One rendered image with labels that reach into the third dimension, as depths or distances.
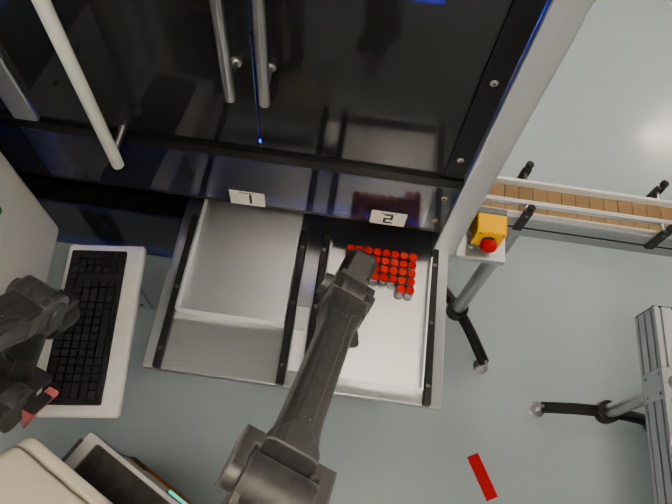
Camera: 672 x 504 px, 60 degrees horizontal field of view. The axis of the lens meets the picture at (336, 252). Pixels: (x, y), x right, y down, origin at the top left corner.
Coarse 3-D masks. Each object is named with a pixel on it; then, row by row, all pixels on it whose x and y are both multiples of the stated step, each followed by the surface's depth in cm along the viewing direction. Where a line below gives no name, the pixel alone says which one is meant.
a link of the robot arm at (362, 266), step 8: (352, 256) 100; (360, 256) 98; (368, 256) 98; (344, 264) 99; (352, 264) 97; (360, 264) 97; (368, 264) 98; (376, 264) 101; (344, 272) 96; (352, 272) 96; (360, 272) 97; (368, 272) 97; (328, 280) 90; (360, 280) 96; (368, 280) 100; (320, 288) 90; (320, 296) 93; (368, 312) 90
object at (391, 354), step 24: (336, 264) 149; (384, 288) 147; (384, 312) 144; (408, 312) 144; (360, 336) 141; (384, 336) 141; (408, 336) 142; (360, 360) 138; (384, 360) 139; (408, 360) 139; (384, 384) 133; (408, 384) 136
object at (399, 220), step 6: (372, 210) 137; (372, 216) 140; (378, 216) 139; (384, 216) 139; (390, 216) 139; (396, 216) 138; (402, 216) 138; (372, 222) 142; (378, 222) 142; (396, 222) 141; (402, 222) 141
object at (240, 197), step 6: (234, 192) 138; (240, 192) 138; (246, 192) 137; (234, 198) 140; (240, 198) 140; (246, 198) 140; (252, 198) 139; (258, 198) 139; (264, 198) 139; (246, 204) 142; (252, 204) 142; (258, 204) 142; (264, 204) 141
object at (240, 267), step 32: (224, 224) 152; (256, 224) 153; (288, 224) 153; (192, 256) 146; (224, 256) 148; (256, 256) 148; (288, 256) 149; (192, 288) 144; (224, 288) 144; (256, 288) 145; (288, 288) 142; (256, 320) 139
